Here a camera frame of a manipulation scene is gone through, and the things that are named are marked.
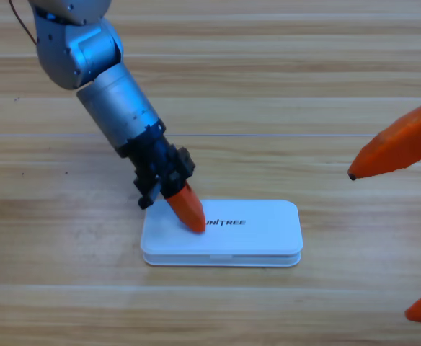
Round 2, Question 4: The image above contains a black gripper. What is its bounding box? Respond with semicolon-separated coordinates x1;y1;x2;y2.
118;122;207;233

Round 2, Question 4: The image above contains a white Unitree pencil case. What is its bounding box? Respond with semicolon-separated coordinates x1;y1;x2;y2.
139;199;303;269

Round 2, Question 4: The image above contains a thin red arm cable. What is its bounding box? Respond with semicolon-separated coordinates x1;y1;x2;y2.
8;0;39;48

